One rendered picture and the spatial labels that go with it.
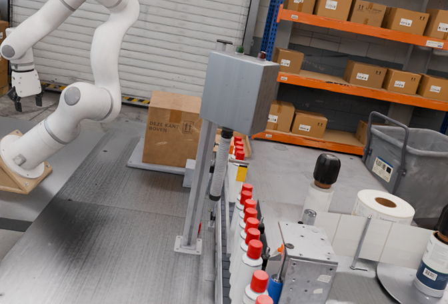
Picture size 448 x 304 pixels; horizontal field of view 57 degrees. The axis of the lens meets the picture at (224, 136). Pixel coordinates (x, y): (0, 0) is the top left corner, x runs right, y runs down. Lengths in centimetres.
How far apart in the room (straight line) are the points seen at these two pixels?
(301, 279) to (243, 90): 47
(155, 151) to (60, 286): 84
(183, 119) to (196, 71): 376
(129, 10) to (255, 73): 70
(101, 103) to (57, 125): 18
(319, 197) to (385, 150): 223
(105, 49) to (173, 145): 57
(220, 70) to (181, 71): 448
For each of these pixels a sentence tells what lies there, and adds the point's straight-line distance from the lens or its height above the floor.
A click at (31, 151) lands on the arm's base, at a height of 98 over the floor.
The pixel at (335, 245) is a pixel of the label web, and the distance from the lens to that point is 137.
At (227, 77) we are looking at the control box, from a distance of 108.
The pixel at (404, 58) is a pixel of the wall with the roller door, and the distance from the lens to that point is 623.
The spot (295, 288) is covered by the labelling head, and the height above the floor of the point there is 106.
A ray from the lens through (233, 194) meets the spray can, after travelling 157.
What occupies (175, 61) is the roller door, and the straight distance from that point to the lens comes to 554.
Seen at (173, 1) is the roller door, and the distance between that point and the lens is 548.
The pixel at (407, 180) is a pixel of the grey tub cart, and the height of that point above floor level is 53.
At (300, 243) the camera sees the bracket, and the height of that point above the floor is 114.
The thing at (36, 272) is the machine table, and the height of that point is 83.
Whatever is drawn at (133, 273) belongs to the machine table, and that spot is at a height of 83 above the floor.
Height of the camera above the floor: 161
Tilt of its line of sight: 18 degrees down
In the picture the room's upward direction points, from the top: 11 degrees clockwise
